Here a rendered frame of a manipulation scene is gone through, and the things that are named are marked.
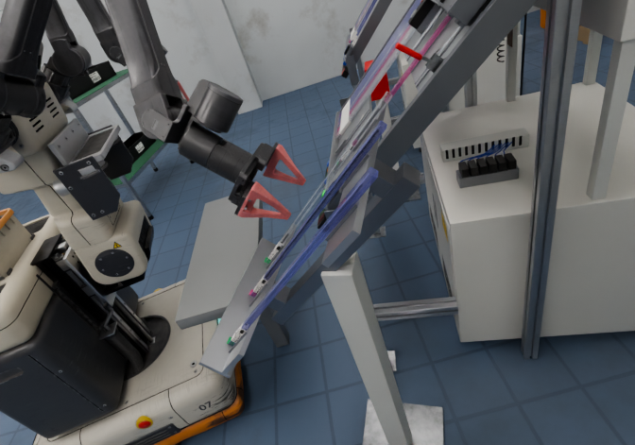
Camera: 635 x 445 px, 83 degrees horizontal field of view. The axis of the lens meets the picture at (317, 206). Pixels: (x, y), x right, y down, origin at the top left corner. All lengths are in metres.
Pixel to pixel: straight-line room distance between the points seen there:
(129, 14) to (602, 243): 1.19
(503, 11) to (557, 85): 0.17
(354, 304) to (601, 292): 0.85
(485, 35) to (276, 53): 3.90
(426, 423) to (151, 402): 0.90
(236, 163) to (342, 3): 4.09
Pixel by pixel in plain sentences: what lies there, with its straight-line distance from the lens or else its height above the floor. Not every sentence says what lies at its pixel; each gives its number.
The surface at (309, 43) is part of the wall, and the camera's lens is 4.60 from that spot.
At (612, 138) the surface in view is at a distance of 1.03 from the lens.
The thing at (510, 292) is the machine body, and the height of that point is 0.31.
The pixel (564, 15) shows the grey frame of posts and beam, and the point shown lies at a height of 1.09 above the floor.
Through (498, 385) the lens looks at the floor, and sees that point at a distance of 1.45.
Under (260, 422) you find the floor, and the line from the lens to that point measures 1.54.
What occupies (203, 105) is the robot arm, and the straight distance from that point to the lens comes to 0.59.
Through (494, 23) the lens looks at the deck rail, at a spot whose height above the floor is 1.09.
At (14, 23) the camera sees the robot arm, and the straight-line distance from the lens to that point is 0.89.
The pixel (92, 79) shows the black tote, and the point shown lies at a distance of 3.24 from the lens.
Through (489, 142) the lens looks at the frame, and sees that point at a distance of 1.28.
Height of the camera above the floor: 1.29
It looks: 34 degrees down
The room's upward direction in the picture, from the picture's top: 19 degrees counter-clockwise
